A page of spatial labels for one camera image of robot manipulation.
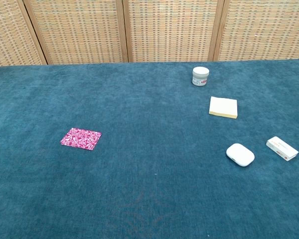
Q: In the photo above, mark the small white labelled jar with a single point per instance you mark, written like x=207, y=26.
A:
x=200, y=76

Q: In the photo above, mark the pale yellow sticky note pad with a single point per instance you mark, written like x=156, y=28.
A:
x=223, y=106

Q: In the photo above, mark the white earbuds charging case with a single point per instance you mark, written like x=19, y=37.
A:
x=240, y=154

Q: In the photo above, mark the pink patterned cloth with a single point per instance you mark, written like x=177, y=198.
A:
x=81, y=138

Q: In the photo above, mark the blue carpet table mat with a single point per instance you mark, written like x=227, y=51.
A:
x=144, y=154

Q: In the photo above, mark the small white orange-print box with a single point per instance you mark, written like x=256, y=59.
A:
x=282, y=148

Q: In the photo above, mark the woven bamboo folding screen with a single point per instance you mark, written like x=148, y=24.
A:
x=169, y=30

